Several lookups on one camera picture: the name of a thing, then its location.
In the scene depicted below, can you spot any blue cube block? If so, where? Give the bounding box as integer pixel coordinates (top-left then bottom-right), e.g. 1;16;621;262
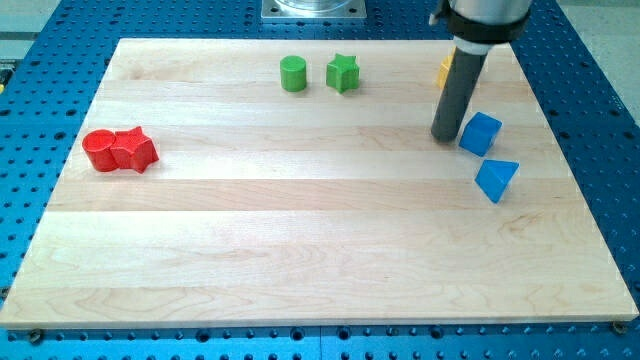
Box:
459;112;502;157

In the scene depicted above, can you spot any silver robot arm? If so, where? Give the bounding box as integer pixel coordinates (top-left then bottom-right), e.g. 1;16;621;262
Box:
428;0;532;55

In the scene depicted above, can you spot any blue triangle block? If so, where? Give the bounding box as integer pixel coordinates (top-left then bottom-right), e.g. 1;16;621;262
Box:
475;159;519;203

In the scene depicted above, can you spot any light wooden board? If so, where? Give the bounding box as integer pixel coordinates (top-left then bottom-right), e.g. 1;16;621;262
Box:
1;38;638;329

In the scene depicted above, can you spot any green star block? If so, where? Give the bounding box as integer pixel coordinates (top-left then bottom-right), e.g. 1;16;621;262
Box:
325;53;360;93

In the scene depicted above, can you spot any green cylinder block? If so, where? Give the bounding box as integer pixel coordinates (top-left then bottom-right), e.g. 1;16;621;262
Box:
279;55;307;92

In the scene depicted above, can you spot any yellow block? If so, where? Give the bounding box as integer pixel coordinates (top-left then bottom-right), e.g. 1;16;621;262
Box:
436;49;455;90

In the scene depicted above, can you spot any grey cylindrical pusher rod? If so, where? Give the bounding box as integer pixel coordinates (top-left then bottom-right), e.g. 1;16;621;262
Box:
431;48;487;143

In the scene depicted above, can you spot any red star block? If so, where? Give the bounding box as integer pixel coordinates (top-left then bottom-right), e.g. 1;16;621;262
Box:
110;126;159;173

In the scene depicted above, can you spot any red cylinder block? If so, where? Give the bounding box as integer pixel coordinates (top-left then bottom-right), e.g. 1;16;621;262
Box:
82;129;118;172

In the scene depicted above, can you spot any blue perforated metal table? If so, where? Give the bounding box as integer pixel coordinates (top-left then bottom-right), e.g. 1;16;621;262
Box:
1;0;639;359

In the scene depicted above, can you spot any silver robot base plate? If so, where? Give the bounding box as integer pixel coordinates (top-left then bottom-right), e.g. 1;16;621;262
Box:
261;0;367;21

